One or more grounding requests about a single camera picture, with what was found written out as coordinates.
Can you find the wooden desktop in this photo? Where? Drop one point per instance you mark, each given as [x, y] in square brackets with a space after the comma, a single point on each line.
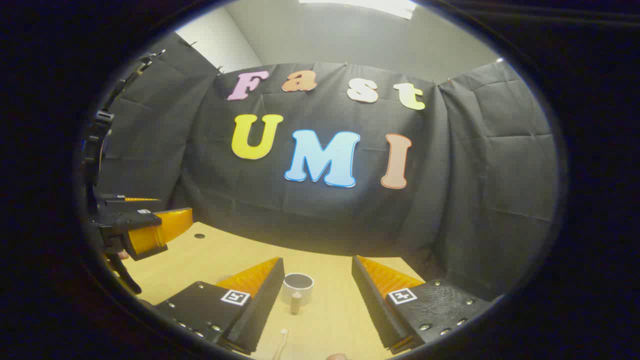
[330, 320]

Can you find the beige toothbrush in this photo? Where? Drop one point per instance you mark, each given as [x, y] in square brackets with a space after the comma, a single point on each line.
[280, 346]

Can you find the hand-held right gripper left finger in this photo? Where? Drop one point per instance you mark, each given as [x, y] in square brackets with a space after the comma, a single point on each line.
[265, 305]

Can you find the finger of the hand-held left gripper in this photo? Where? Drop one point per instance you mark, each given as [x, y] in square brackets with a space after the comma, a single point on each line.
[130, 205]
[135, 221]

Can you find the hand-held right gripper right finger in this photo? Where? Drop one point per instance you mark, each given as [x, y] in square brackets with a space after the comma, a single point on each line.
[372, 305]

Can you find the black backdrop cloth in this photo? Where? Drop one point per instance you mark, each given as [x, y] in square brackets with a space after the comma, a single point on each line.
[325, 220]

